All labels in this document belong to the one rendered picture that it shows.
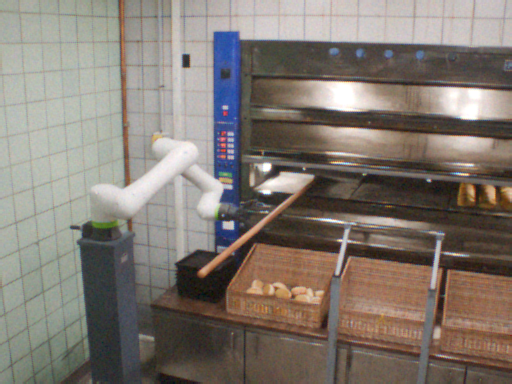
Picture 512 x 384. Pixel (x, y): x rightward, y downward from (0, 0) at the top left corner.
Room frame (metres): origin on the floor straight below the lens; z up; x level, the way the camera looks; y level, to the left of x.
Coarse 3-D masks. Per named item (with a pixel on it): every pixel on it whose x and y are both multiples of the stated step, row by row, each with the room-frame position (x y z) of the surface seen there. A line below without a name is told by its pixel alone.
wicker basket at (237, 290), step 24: (264, 264) 3.43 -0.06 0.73; (288, 264) 3.39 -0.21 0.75; (312, 264) 3.34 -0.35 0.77; (336, 264) 3.21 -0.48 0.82; (240, 288) 3.24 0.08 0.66; (312, 288) 3.30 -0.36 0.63; (240, 312) 3.03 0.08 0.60; (264, 312) 2.98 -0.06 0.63; (288, 312) 2.93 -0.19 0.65; (312, 312) 2.88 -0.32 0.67
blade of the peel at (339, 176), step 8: (296, 168) 4.18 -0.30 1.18; (288, 176) 3.93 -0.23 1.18; (296, 176) 3.91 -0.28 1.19; (304, 176) 3.89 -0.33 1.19; (312, 176) 3.87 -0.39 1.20; (328, 176) 3.95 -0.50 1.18; (336, 176) 3.94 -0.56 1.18; (344, 176) 3.95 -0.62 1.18; (352, 176) 3.95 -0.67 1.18; (360, 176) 3.95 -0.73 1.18
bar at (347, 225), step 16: (336, 224) 2.96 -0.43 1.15; (352, 224) 2.93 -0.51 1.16; (368, 224) 2.90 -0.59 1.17; (336, 272) 2.76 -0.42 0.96; (336, 288) 2.72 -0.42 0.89; (432, 288) 2.58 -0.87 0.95; (336, 304) 2.72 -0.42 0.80; (432, 304) 2.55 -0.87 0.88; (336, 320) 2.72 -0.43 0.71; (432, 320) 2.55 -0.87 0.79; (336, 336) 2.73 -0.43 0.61
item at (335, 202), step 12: (252, 192) 3.53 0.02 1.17; (264, 192) 3.51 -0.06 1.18; (276, 192) 3.51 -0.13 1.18; (324, 204) 3.36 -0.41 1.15; (336, 204) 3.34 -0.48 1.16; (348, 204) 3.31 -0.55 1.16; (360, 204) 3.29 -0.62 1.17; (372, 204) 3.26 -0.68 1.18; (384, 204) 3.26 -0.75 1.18; (396, 204) 3.26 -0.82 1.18; (432, 216) 3.14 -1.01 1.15; (444, 216) 3.11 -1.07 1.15; (456, 216) 3.09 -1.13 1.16; (468, 216) 3.07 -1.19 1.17; (480, 216) 3.04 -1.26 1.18; (492, 216) 3.04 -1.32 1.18; (504, 216) 3.04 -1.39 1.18
